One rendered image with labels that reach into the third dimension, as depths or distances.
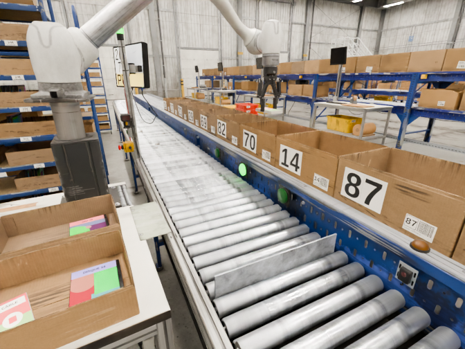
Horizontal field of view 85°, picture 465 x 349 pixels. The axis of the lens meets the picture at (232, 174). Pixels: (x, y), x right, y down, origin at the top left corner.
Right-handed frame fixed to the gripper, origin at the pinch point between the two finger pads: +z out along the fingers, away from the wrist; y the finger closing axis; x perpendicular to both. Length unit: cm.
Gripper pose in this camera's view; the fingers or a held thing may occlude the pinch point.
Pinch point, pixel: (268, 105)
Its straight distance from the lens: 147.2
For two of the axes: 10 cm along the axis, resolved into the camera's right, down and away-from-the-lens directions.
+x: -4.3, -3.2, 8.4
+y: 9.0, -1.7, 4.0
